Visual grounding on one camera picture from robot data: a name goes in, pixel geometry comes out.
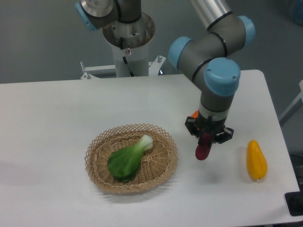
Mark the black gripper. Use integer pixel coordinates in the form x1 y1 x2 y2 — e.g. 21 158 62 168
185 112 234 153

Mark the purple sweet potato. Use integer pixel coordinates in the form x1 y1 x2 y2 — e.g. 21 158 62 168
196 133 212 160

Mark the woven wicker basket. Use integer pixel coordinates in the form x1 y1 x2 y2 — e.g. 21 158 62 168
85 123 178 194

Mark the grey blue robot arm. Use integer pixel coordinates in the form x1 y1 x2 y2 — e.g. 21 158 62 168
75 0 255 160

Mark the orange tangerine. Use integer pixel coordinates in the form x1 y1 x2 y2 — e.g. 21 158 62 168
191 110 198 119

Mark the yellow pepper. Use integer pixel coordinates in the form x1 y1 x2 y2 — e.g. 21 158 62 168
246 140 267 180

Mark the green bok choy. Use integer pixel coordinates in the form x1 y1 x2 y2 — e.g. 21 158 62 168
107 135 153 183

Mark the black box at table edge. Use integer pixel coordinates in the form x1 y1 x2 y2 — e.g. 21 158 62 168
285 192 303 217

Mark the blue object top right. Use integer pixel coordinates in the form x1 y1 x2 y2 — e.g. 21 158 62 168
290 0 303 26

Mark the white frame at right edge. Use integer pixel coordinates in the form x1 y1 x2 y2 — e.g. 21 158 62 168
278 80 303 126

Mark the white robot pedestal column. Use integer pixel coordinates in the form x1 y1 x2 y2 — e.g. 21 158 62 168
102 13 156 78

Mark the white metal base frame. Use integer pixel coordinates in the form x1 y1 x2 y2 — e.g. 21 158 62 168
80 55 166 79

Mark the black cable on pedestal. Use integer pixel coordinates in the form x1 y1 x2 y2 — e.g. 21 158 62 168
119 37 135 78

